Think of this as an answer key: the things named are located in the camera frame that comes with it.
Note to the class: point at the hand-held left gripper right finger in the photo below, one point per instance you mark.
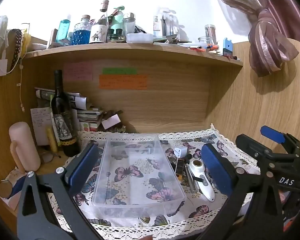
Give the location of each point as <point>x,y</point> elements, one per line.
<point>215,168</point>

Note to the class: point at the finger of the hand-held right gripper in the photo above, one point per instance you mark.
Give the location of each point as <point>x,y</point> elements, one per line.
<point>272,133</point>
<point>250,146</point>

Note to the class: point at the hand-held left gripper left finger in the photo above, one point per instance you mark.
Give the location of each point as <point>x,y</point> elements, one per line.
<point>83,163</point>

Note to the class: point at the white handheld device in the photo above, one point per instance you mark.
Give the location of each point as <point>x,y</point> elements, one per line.
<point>202,183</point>

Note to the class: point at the silver metal bar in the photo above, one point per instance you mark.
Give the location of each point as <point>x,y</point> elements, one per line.
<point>191,182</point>

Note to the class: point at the small dark box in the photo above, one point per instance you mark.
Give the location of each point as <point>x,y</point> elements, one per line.
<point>180,170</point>

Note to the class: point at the clear plastic tray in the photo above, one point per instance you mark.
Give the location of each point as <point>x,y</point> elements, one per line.
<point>129,192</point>

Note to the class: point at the eyeglasses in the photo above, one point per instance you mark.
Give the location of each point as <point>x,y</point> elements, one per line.
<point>48,157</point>

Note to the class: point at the yellow candle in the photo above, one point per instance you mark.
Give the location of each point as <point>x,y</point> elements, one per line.
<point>52,141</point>

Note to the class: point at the white plug adapter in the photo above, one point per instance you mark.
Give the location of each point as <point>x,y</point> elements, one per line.
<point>178,153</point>

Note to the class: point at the dark wine bottle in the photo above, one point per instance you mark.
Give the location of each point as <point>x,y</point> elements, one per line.
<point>62,120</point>

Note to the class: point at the pink sticky note pad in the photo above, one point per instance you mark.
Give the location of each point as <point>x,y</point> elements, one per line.
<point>110,122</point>

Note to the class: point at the stack of magazines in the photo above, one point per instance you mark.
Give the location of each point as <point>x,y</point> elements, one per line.
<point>83,110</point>

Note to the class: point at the handwritten paper note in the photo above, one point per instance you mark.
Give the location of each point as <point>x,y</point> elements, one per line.
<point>41,125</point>

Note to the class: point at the pink mug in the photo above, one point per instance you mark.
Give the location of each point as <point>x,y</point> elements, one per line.
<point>23,145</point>

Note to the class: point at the butterfly print lace cloth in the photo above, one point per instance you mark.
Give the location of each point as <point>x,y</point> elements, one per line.
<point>129,226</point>

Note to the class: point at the round mirror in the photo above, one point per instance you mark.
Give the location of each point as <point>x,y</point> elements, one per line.
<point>4,189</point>

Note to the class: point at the orange sticky note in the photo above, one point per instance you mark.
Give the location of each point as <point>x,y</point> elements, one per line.
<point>123,82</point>

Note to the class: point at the pink sticky note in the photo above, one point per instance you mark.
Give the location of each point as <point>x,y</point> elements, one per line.
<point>77,71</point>

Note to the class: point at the blue plastic block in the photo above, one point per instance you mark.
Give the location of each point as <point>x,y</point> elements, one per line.
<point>227,46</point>

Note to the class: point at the green sticky note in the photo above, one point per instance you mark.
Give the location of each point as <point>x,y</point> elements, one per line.
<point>119,71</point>

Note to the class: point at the pink striped curtain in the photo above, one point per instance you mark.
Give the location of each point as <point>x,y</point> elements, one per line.
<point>270,30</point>

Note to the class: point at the small glass jar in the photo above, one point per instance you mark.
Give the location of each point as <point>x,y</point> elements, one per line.
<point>203,41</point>

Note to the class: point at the tall glass jar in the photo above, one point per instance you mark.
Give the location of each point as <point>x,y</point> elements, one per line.
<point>210,33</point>

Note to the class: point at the wooden shelf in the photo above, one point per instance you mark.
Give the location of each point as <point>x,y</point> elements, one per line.
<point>129,52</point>

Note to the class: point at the white paper tag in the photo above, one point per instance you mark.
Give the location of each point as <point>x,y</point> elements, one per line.
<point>2,67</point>

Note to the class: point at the brown tube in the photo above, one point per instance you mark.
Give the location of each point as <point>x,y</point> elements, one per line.
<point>52,38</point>

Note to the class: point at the glass bottle with blue beads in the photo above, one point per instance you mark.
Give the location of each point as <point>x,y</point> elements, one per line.
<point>81,33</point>

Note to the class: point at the blue liquid bottle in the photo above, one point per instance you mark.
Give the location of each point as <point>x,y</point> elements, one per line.
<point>63,33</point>

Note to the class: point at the white label glass bottle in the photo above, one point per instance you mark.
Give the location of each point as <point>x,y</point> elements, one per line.
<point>99,31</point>

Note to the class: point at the patterned ribbon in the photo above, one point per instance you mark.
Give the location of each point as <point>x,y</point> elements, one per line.
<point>16,45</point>

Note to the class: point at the white plastic box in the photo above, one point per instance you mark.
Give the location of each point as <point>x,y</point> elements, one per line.
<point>139,38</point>

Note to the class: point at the green pump bottle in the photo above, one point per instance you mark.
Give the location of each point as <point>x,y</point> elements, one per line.
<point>117,22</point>

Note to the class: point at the clear plastic bottle pack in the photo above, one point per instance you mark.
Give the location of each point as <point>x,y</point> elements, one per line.
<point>168,23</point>

